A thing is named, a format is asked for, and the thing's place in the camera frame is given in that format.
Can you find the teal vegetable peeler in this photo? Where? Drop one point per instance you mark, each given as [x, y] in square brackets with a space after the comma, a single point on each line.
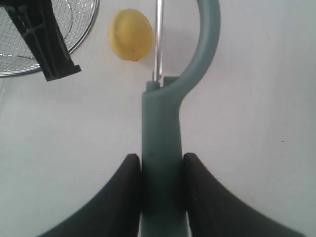
[163, 212]

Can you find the yellow lemon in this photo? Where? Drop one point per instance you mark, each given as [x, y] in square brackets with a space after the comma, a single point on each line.
[130, 35]

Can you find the metal wire mesh basket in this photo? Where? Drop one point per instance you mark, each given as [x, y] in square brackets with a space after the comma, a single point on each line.
[75, 19]

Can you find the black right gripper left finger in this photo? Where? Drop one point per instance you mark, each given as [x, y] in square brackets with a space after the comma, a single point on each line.
[113, 212]

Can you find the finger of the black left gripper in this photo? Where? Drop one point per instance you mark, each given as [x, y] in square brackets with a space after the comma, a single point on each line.
[37, 25]

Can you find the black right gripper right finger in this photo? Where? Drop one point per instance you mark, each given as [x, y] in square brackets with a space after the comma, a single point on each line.
[213, 211]

